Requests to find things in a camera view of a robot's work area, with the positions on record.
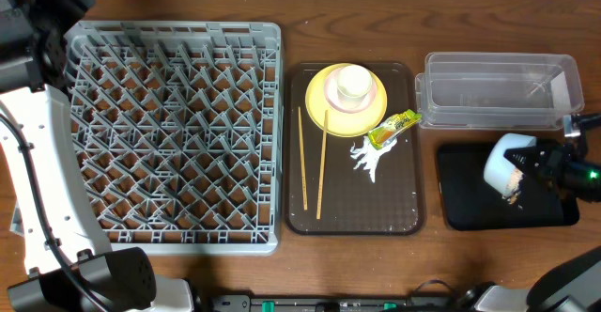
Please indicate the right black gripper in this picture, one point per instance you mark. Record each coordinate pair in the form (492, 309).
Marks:
(557, 162)

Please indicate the rice and food scraps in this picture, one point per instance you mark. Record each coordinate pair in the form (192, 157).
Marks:
(512, 189)

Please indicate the light blue bowl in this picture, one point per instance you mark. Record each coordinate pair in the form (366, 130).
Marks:
(497, 169)

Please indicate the green yellow snack wrapper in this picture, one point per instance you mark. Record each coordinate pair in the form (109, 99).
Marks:
(390, 128)

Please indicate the white tissue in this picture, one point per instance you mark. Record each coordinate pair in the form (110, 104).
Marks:
(367, 156)

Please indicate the pink bowl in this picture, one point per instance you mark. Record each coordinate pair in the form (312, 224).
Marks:
(331, 96)

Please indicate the cream white cup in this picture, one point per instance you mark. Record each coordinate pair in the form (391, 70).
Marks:
(354, 82)

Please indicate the wooden chopstick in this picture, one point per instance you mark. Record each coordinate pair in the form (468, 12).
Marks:
(322, 165)
(302, 162)

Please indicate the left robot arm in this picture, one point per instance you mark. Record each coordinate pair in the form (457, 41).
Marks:
(69, 261)

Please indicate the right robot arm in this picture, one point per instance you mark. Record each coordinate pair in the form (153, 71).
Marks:
(571, 286)

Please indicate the black waste tray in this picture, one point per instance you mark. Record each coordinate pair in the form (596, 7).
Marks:
(472, 204)

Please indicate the grey dishwasher rack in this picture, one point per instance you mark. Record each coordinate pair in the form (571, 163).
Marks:
(177, 130)

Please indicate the clear plastic bin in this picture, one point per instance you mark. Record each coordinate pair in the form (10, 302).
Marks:
(497, 91)

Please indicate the yellow plate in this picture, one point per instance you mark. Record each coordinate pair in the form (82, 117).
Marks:
(340, 123)

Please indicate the dark brown serving tray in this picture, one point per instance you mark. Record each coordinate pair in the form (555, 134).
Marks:
(352, 204)

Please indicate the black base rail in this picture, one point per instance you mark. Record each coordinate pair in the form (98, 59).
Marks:
(245, 303)

